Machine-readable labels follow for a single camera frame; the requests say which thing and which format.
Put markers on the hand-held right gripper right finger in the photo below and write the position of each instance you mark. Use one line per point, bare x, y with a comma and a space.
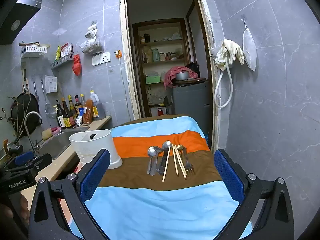
228, 177

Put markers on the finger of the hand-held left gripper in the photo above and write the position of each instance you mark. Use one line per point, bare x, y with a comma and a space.
40, 163
23, 158

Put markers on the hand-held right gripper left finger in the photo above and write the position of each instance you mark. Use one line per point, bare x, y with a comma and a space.
95, 175

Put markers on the white plastic utensil holder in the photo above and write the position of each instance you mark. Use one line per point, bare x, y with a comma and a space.
100, 142

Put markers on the wooden chopstick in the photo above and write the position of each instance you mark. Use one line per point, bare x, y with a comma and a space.
175, 160
179, 162
166, 163

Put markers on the small steel spoon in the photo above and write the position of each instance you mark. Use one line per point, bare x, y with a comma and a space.
151, 151

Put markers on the large steel spoon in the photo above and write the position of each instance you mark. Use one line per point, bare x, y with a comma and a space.
166, 145

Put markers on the person's left hand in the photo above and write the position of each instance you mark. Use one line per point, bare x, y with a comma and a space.
23, 205

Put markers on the chrome faucet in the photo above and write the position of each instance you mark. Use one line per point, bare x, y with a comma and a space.
27, 132

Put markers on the steel sink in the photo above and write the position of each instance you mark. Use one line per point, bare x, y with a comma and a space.
55, 142

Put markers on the yellow sponge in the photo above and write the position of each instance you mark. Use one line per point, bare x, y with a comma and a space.
47, 135

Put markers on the pink cloth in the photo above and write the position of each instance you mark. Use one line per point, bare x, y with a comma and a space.
55, 129

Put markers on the steel fork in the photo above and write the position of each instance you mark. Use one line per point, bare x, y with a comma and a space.
190, 170

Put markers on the black wok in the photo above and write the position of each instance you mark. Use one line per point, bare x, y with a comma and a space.
25, 115

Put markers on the dark bottle with pump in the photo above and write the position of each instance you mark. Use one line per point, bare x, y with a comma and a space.
60, 117

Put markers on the gold spoon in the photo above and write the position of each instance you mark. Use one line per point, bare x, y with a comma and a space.
180, 147

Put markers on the blue white packet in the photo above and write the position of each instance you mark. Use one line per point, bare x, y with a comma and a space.
80, 118

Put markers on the striped blue orange brown cloth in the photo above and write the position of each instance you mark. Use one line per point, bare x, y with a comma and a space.
150, 205

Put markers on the dark bottle yellow cap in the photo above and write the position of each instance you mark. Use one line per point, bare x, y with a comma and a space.
72, 107

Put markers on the large oil jug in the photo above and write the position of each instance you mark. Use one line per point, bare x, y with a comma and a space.
98, 110

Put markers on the dark metal utensil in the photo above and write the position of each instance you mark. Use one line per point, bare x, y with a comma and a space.
161, 166

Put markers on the dark bottle red label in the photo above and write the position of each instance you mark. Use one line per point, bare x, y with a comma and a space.
78, 102

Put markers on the hanging metal ladle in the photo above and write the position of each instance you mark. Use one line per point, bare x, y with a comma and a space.
35, 86

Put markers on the wooden cutting board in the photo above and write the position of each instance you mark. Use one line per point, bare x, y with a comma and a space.
25, 82

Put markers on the clear bottle yellow cap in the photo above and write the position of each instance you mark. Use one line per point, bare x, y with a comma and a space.
82, 100

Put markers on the grey cabinet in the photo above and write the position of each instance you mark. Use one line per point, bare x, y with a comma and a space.
190, 97

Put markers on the red white bottle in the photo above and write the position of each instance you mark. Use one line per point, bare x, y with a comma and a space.
161, 112

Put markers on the red plastic bag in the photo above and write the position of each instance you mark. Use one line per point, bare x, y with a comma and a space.
77, 66

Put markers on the white basket shelf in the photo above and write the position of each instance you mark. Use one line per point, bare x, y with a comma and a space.
33, 50

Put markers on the yellow packet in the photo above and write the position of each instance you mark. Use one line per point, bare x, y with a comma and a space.
58, 53

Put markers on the green box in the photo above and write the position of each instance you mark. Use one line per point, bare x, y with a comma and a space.
153, 80

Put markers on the metal pot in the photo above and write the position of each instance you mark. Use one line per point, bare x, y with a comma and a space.
182, 76

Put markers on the wooden rolling pin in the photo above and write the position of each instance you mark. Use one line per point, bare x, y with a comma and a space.
25, 44

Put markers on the black bag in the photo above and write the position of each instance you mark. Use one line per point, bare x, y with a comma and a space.
193, 67

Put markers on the red white packet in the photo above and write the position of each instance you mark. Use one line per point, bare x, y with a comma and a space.
66, 50

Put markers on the red cloth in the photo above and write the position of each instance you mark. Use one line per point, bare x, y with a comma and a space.
172, 71

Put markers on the orange plug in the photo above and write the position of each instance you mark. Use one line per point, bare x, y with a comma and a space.
118, 54

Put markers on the cream rubber gloves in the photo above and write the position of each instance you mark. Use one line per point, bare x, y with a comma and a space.
230, 51

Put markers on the clear plastic bag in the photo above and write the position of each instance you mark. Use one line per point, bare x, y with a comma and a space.
91, 46

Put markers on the white mesh bag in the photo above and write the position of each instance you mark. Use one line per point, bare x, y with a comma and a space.
249, 50

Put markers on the black range hood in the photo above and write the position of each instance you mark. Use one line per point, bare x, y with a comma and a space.
15, 25

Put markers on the green cup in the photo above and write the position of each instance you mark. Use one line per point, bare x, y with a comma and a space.
155, 55

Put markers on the wooden shelf unit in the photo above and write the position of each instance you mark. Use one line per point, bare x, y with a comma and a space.
160, 41

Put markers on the white wall box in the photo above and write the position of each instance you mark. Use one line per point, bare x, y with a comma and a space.
51, 83

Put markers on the grey wall rack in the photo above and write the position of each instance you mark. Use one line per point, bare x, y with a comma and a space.
61, 61

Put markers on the white wall socket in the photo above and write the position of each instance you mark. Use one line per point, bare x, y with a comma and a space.
101, 58

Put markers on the cream door frame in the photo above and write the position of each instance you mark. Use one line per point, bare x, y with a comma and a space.
123, 55

